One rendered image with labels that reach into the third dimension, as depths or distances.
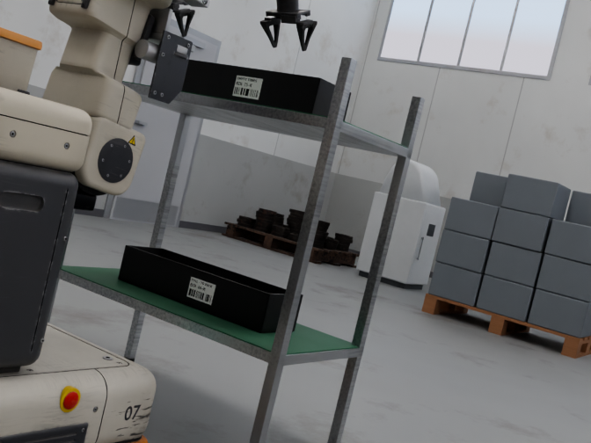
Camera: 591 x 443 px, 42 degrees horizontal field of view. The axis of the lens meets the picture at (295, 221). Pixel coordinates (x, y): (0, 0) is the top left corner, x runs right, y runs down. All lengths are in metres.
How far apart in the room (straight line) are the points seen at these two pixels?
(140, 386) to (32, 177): 0.56
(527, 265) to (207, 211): 4.31
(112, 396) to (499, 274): 4.94
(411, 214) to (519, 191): 1.95
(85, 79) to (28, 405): 0.73
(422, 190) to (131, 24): 6.44
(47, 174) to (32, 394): 0.42
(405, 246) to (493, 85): 3.37
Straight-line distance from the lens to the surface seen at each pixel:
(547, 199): 6.32
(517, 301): 6.34
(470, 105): 10.73
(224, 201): 9.50
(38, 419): 1.62
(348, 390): 2.33
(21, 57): 1.64
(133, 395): 1.78
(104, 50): 1.83
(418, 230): 8.02
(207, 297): 2.25
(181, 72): 1.91
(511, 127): 10.47
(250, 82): 2.23
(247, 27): 9.41
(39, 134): 1.48
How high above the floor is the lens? 0.76
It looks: 2 degrees down
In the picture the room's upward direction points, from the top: 14 degrees clockwise
